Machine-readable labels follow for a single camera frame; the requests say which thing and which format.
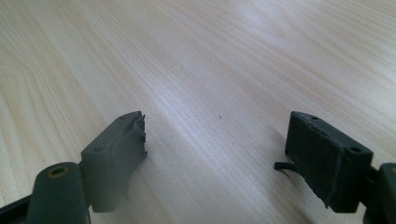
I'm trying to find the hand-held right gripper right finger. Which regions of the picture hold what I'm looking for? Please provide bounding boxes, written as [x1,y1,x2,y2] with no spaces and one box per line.
[274,110,374,214]

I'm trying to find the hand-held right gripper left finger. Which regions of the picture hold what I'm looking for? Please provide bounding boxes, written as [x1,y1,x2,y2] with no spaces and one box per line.
[80,110,148,214]

